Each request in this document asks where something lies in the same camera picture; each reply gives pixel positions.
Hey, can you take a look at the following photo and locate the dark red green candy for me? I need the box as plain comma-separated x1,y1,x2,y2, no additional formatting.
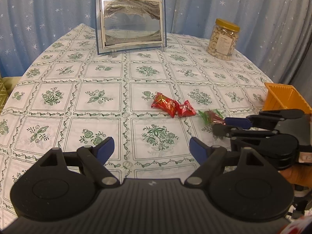
199,109,225,125

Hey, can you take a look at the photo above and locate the small red candy packet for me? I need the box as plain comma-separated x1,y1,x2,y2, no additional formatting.
177,100,196,117

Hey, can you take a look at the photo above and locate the person right hand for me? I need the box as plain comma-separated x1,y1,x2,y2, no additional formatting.
279,164,312,188

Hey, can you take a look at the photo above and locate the orange plastic tray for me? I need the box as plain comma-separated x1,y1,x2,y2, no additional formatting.
262,82,311,114

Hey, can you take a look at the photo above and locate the long red candy packet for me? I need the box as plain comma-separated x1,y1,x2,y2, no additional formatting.
151,92,179,118

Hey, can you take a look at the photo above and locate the green floral tablecloth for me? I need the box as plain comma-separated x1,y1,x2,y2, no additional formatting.
1,24,269,228

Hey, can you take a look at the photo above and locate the clear nut jar gold lid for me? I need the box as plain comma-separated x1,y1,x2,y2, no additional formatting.
207,18,240,61

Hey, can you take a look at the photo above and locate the blue star curtain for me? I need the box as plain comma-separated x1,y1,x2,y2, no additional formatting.
1,0,311,83

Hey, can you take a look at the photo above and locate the yellow patterned cushion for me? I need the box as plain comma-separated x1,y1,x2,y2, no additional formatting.
0,77,21,111

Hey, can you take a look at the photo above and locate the sand art picture frame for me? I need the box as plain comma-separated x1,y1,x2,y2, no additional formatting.
95,0,167,54

